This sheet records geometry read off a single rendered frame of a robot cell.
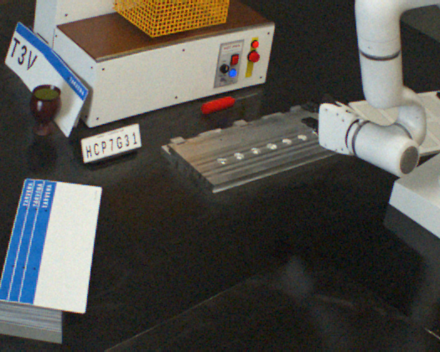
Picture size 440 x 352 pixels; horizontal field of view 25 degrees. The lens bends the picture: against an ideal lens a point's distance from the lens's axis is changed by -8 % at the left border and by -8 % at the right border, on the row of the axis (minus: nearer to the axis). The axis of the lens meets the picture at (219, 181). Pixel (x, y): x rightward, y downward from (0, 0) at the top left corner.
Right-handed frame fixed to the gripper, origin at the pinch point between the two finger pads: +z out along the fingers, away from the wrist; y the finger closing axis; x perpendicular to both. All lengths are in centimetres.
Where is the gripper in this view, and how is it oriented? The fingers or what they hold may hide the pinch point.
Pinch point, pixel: (311, 115)
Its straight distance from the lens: 232.1
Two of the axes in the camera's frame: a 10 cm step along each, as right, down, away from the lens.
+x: 7.9, -2.5, 5.6
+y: 0.0, 9.1, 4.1
